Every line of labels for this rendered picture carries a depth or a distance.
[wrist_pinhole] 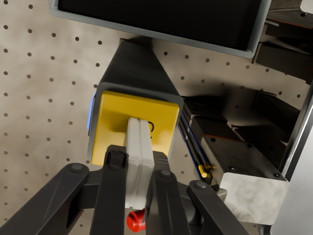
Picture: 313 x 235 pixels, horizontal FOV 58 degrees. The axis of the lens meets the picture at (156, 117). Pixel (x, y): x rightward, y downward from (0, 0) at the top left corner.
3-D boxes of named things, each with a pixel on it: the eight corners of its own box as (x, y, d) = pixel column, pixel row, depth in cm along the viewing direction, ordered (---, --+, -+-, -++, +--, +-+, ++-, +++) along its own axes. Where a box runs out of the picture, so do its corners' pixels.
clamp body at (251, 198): (206, 128, 72) (272, 227, 38) (161, 120, 71) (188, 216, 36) (214, 101, 70) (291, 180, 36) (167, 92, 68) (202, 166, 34)
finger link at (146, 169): (140, 162, 15) (154, 164, 15) (138, 118, 21) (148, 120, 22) (130, 209, 16) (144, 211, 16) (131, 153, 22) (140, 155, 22)
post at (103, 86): (146, 78, 66) (168, 176, 25) (114, 72, 65) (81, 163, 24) (153, 45, 64) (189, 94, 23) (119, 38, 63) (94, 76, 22)
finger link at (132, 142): (130, 209, 16) (117, 208, 16) (131, 153, 22) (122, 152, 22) (140, 162, 15) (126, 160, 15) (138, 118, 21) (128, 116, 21)
